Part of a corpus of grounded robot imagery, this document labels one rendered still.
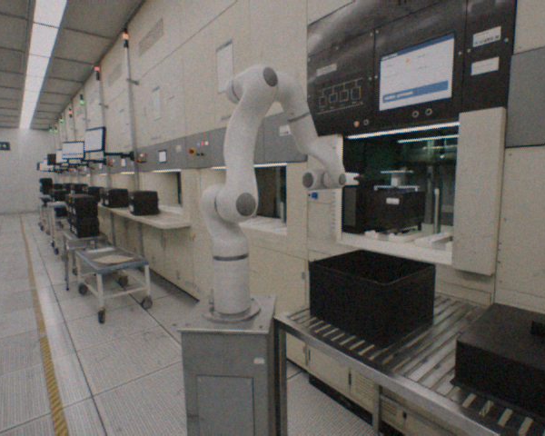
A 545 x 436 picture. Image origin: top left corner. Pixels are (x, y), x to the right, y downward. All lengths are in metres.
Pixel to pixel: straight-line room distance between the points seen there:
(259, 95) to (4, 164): 13.59
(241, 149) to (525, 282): 0.99
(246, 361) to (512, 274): 0.89
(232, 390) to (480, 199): 0.99
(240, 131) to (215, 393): 0.81
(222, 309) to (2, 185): 13.52
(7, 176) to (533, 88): 14.15
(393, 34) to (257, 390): 1.38
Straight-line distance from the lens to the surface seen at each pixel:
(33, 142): 14.43
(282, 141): 1.86
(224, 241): 1.00
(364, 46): 1.59
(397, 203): 1.63
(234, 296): 1.04
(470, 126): 1.25
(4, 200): 14.37
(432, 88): 1.38
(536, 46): 1.31
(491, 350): 0.80
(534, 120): 1.25
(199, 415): 1.18
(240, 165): 0.98
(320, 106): 1.69
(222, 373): 1.08
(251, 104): 1.02
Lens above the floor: 1.21
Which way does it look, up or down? 7 degrees down
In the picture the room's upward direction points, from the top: 1 degrees counter-clockwise
